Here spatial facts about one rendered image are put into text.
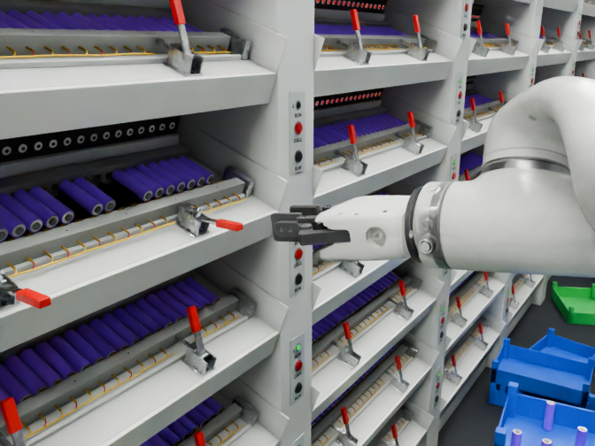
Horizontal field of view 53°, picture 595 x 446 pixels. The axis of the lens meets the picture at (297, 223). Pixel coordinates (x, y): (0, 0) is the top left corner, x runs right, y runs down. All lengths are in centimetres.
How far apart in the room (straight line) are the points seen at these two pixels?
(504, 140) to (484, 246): 10
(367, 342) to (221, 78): 76
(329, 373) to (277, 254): 38
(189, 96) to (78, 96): 16
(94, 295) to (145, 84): 23
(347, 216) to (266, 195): 33
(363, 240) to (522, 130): 17
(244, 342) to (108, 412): 24
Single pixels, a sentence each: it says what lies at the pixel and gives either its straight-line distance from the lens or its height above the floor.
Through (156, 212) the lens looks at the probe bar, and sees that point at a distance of 77.
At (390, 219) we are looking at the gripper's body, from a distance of 57.
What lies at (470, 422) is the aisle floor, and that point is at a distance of 215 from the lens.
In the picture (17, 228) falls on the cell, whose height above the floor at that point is 100.
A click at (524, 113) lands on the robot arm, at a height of 114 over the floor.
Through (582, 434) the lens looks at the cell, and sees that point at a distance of 136.
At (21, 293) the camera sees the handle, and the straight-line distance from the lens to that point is 59.
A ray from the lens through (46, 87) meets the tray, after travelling 62.
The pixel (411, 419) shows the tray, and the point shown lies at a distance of 180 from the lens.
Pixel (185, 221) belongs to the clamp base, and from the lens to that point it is 78.
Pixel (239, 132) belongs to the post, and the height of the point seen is 106.
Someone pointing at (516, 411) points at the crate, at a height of 41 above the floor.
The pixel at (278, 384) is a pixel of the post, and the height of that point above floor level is 65.
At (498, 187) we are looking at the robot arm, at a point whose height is 107.
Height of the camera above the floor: 119
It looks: 17 degrees down
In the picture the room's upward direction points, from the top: straight up
